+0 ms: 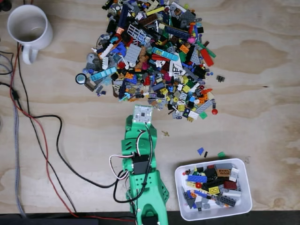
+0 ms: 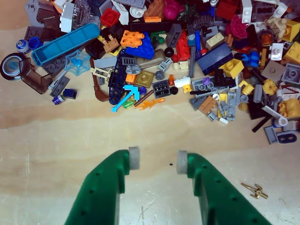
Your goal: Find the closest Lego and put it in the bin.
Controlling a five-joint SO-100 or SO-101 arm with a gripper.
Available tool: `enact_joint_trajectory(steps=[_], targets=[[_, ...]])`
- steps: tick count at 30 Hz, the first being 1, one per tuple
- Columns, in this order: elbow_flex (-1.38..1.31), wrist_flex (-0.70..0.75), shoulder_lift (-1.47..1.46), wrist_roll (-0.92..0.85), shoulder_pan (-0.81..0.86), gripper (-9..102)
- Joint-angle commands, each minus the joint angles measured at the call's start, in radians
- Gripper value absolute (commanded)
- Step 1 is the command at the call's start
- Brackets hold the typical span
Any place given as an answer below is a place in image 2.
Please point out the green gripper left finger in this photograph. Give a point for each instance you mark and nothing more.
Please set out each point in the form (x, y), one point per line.
(100, 194)

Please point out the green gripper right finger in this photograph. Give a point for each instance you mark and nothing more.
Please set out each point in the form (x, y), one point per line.
(220, 201)

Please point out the small gold weapon Lego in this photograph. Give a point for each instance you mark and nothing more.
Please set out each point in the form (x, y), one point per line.
(256, 192)

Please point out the grey Lego tile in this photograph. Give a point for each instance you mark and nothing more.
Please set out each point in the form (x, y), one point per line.
(271, 135)

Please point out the black Lego bar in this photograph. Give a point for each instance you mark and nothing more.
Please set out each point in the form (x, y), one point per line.
(261, 124)

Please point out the navy Lego with two holes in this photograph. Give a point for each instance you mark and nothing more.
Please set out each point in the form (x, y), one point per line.
(286, 137)

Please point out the green gem Lego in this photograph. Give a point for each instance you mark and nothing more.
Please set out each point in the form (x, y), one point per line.
(128, 104)

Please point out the brown Lego plate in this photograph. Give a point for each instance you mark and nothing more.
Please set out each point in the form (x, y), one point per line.
(207, 105)

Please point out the orange flame Lego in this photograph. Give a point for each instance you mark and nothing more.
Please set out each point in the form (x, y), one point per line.
(150, 103)

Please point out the purple striped cylinder Lego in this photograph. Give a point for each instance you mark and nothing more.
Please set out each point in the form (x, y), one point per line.
(58, 99)

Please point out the brown whip Lego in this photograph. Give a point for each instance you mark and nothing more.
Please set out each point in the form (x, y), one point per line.
(97, 90)

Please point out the dark brown Lego bar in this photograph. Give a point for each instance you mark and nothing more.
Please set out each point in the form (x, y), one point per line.
(144, 98)

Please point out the small dark blue Lego brick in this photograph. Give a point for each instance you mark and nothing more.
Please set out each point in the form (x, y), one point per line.
(69, 93)

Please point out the cyan pickaxe Lego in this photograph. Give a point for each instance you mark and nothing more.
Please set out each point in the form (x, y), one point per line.
(131, 90)

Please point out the grey Lego plate with bar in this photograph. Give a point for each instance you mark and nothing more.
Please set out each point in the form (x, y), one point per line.
(59, 85)

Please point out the dark grey square Lego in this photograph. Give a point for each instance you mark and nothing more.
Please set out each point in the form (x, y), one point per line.
(160, 88)

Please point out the olive gold Lego tile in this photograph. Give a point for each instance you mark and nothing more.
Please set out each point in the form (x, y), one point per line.
(144, 79)

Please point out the white and yellow Lego piece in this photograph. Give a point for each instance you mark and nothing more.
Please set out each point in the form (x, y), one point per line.
(181, 83)

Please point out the smoke transparent panel Lego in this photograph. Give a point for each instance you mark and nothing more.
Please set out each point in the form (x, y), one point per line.
(35, 80)

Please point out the yellow Lego brick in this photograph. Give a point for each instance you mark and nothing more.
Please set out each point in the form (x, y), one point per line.
(293, 54)
(291, 30)
(232, 68)

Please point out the light blue spider web Lego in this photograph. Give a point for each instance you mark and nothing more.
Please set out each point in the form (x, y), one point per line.
(77, 62)

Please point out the navy slope Lego brick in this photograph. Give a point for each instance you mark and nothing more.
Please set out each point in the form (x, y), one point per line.
(214, 59)

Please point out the blue wedge Lego plate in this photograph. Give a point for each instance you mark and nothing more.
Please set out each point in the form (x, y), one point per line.
(143, 49)

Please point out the teal long trough Lego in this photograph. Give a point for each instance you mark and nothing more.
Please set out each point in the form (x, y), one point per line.
(68, 43)

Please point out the black ball Lego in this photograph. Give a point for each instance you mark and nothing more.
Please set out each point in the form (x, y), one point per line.
(168, 52)

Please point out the red slope Lego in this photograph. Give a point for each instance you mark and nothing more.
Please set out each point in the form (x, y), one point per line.
(183, 48)

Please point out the orange Lego plate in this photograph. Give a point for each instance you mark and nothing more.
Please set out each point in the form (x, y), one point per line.
(131, 38)

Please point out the tan Lego brick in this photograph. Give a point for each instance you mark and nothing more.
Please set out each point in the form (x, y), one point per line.
(215, 41)

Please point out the magenta flower Lego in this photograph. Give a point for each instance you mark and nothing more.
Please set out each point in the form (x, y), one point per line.
(239, 27)

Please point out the red square Lego brick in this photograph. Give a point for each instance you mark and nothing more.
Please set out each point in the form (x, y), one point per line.
(110, 17)

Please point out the white Lego brick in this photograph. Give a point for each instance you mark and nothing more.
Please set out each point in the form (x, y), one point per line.
(67, 18)

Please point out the black ribbed Lego tyre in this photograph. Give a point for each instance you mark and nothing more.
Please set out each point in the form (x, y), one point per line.
(203, 22)

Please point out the magenta round Lego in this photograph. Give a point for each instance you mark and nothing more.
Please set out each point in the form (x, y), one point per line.
(172, 9)

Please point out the dark navy technic beam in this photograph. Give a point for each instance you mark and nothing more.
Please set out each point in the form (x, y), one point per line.
(116, 86)

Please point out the black tyre with blue disc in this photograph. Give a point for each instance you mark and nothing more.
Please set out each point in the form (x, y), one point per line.
(10, 66)

